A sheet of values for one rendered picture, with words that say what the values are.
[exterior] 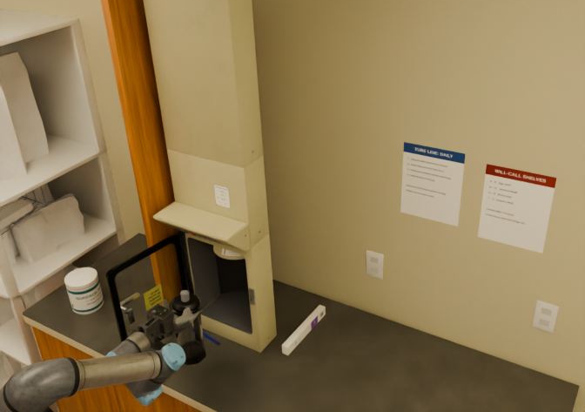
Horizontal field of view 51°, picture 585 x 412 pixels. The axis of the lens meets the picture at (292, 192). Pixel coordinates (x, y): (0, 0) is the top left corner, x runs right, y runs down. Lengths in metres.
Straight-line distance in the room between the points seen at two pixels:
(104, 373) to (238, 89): 0.86
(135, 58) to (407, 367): 1.41
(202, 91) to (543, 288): 1.28
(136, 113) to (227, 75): 0.38
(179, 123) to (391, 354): 1.13
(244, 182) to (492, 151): 0.78
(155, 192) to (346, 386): 0.95
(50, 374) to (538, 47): 1.53
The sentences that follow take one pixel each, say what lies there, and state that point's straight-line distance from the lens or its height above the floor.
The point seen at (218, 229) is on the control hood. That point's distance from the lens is 1.99.
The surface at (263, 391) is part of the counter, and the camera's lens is 2.22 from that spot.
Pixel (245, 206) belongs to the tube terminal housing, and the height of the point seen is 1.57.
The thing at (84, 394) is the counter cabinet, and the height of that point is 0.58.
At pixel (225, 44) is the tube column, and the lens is 1.79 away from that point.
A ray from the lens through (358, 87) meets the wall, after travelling 2.10.
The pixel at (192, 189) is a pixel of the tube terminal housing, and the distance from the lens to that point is 2.10.
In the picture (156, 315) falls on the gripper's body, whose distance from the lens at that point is 2.01.
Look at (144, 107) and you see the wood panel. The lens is 2.07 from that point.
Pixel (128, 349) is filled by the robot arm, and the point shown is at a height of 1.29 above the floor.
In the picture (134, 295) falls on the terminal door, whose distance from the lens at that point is 2.22.
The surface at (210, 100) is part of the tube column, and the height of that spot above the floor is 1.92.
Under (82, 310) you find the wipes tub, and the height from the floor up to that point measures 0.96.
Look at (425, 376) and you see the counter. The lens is 2.28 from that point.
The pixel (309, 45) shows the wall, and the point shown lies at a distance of 2.15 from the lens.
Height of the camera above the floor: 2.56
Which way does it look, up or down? 29 degrees down
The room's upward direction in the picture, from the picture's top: 3 degrees counter-clockwise
